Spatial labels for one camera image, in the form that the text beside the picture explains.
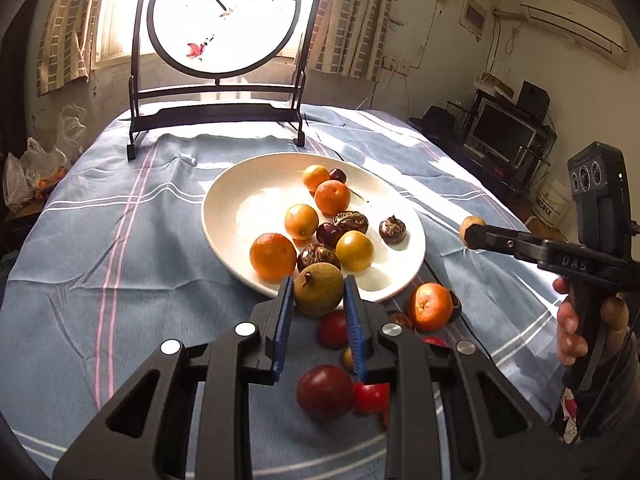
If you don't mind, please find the small yellow-green fruit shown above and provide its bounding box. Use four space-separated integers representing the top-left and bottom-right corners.
342 347 354 373

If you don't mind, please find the person's right hand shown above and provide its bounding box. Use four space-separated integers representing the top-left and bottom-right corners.
552 276 632 366

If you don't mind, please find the yellow-orange fruit in plate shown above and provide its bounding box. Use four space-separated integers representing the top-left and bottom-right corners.
284 204 319 240

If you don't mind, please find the dark brown mangosteen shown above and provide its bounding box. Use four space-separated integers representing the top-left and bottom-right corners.
388 311 414 330

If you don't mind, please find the bright red tomato fruit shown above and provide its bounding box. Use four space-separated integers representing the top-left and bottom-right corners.
352 382 390 416

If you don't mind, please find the brown mangosteen in plate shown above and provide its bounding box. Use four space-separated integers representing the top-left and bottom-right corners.
296 243 342 272

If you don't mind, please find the round painted screen on stand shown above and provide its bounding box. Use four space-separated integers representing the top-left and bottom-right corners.
126 0 320 160

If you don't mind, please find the small tan longan fruit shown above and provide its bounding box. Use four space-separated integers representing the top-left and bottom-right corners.
459 216 486 247

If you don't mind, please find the dark cherry in plate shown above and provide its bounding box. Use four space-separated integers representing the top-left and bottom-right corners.
330 168 347 183

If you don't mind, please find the white air conditioner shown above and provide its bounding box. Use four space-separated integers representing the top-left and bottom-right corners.
521 0 628 70

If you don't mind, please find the orange in plate front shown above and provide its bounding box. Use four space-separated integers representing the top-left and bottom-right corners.
250 233 297 283

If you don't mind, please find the left checked curtain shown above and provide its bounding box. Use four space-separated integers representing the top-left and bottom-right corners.
36 0 101 96

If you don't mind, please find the right checked curtain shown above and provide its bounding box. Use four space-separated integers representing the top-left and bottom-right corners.
307 0 393 81

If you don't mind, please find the large dark red plum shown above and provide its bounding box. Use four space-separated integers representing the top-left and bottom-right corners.
296 365 354 422

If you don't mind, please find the checked curtain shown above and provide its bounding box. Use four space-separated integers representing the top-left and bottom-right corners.
307 0 393 81
36 0 101 96

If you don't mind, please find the tangerine in plate back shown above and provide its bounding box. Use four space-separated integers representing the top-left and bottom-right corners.
314 180 350 216

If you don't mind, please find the yellow round fruit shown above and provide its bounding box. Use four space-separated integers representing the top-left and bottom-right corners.
335 231 374 272

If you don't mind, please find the blue striped tablecloth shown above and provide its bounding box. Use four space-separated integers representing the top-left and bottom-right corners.
1 106 562 474

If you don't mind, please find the white bucket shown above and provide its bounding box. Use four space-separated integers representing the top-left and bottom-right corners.
532 174 572 229

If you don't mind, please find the white plastic bag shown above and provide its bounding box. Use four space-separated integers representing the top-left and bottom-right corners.
2 136 68 212

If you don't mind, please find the white oval plate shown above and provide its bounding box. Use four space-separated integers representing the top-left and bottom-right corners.
201 153 426 301

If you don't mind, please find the yellow-green pear-like fruit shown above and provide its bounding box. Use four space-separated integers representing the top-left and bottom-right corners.
293 262 344 318

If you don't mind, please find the lone mangosteen in plate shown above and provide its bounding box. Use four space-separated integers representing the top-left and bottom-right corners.
378 216 407 245

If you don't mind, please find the computer monitor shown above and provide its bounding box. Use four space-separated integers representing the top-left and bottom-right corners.
466 98 537 167

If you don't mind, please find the small red plum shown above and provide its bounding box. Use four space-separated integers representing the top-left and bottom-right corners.
318 310 348 350

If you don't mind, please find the tangerine near plate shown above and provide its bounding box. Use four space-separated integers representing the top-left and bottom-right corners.
408 283 454 332

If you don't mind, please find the dark red apple-like fruit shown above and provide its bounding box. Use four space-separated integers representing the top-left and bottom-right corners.
422 336 448 348

